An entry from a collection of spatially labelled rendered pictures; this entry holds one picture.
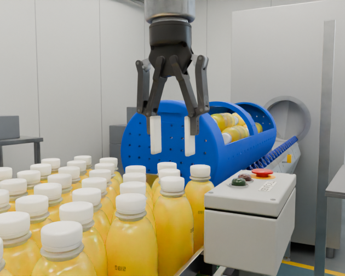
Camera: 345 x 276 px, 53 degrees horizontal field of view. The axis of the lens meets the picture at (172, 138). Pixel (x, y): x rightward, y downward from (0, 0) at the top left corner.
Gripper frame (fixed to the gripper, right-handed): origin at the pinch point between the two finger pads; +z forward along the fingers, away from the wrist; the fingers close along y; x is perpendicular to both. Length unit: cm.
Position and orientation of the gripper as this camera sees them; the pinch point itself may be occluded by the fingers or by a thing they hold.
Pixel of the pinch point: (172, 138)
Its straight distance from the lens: 63.7
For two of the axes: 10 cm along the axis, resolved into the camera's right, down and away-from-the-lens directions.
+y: -9.0, -0.3, 4.4
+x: -4.4, 1.0, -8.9
